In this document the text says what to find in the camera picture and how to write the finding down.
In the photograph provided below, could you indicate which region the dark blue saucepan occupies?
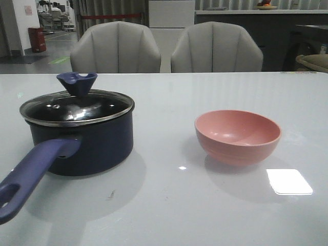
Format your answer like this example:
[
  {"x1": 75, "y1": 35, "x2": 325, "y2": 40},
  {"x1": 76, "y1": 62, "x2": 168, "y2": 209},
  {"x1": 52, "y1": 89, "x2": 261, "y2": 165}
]
[{"x1": 1, "y1": 112, "x2": 133, "y2": 224}]

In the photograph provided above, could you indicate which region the black appliance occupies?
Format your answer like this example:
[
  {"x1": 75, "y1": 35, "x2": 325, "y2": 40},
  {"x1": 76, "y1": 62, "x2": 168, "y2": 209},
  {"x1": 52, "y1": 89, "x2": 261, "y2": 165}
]
[{"x1": 282, "y1": 25, "x2": 327, "y2": 71}]

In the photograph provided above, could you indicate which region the dark sideboard counter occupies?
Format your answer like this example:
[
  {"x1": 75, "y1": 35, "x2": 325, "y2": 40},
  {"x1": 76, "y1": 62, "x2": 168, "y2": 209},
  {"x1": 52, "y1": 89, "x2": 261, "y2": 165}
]
[{"x1": 195, "y1": 10, "x2": 327, "y2": 72}]

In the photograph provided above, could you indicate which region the pink bowl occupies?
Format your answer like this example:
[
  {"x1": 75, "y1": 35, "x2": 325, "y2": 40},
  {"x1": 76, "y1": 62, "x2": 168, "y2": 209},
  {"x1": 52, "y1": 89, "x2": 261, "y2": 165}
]
[{"x1": 194, "y1": 110, "x2": 282, "y2": 166}]

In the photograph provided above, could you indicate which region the red trash bin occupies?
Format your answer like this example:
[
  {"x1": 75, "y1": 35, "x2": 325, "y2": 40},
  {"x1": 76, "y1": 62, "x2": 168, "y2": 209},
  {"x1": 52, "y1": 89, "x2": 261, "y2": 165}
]
[{"x1": 28, "y1": 27, "x2": 46, "y2": 53}]

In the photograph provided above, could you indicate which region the grey upholstered chair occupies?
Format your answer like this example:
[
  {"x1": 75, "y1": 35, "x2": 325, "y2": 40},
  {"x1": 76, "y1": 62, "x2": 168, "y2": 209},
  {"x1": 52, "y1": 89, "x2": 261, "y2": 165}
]
[
  {"x1": 70, "y1": 21, "x2": 161, "y2": 73},
  {"x1": 171, "y1": 22, "x2": 263, "y2": 73}
]

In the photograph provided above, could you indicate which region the right grey upholstered chair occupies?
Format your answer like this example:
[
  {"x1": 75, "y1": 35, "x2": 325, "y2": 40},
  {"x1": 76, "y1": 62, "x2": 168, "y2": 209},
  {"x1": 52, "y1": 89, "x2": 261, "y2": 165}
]
[{"x1": 171, "y1": 22, "x2": 263, "y2": 73}]

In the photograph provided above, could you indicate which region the white cabinet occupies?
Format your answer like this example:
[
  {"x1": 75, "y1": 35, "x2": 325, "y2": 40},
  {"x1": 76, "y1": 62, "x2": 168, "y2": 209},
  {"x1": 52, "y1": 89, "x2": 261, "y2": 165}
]
[{"x1": 148, "y1": 1, "x2": 195, "y2": 73}]

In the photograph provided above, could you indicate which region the fruit plate on counter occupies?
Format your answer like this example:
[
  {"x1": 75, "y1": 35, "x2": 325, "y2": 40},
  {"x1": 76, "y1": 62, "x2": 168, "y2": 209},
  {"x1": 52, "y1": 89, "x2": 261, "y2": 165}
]
[{"x1": 256, "y1": 0, "x2": 277, "y2": 10}]

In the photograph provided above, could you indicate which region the left grey upholstered chair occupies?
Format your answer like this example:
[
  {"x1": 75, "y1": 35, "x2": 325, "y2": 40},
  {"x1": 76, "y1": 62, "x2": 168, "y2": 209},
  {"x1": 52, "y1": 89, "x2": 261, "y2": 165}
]
[{"x1": 70, "y1": 21, "x2": 161, "y2": 73}]

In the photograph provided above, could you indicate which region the glass lid with blue knob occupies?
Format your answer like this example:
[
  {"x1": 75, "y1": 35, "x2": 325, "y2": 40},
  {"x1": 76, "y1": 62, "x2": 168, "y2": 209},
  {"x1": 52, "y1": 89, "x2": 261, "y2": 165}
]
[{"x1": 19, "y1": 72, "x2": 135, "y2": 127}]

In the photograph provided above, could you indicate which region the red barrier belt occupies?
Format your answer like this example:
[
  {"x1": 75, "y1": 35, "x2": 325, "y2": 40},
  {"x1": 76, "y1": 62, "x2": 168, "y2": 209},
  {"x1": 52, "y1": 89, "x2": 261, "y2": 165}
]
[{"x1": 80, "y1": 12, "x2": 143, "y2": 19}]

